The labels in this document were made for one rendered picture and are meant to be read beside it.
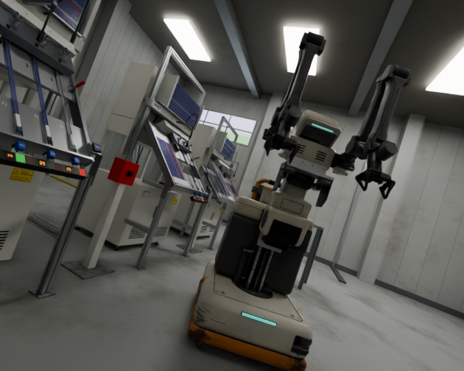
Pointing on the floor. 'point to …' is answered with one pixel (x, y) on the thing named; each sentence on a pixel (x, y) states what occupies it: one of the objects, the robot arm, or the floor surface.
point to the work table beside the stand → (311, 256)
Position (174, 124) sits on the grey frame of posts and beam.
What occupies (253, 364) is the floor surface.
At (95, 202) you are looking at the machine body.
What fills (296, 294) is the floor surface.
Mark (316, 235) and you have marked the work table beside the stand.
